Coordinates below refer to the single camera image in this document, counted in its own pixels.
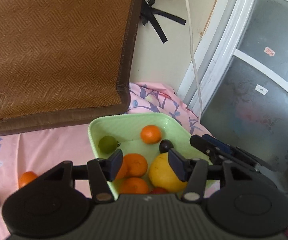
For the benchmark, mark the light green plastic basket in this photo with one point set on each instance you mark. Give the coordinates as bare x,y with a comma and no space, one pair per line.
126,129

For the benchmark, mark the dark purple plum right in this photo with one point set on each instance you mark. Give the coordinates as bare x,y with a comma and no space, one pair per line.
165,145

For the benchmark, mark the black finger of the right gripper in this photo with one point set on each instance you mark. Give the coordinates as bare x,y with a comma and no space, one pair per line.
217,158

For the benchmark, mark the green tomato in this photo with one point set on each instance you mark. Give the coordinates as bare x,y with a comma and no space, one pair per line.
108,144

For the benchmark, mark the brown woven seat cushion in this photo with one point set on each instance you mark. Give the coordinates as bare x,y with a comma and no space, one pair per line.
64,62

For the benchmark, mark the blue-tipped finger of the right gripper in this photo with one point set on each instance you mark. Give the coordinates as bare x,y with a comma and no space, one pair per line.
236,153

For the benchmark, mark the yellow grapefruit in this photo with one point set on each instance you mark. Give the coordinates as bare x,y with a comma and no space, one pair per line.
165,174

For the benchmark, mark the orange tomato front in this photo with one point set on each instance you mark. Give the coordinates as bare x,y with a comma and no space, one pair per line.
26,178

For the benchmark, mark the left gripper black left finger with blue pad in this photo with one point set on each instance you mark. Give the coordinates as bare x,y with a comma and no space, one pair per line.
99,172

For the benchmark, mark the mandarin orange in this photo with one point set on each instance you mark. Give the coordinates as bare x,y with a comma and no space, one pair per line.
134,186
133,165

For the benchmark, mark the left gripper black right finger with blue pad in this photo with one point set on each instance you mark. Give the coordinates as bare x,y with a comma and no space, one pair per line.
196,172

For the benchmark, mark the mandarin orange centre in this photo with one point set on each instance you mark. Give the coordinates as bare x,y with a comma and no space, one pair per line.
134,186

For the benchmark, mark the white framed glass door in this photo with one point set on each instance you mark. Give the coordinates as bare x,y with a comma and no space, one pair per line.
241,89

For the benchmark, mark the mandarin orange back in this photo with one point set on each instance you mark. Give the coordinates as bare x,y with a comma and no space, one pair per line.
133,165

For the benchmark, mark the red cherry tomato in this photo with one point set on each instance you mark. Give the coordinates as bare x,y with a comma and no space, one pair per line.
158,190

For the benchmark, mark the black cushion tie ribbon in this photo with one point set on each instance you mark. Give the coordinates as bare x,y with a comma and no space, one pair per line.
148,13

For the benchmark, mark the pink deer print cloth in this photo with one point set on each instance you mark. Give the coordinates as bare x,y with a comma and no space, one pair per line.
39,151

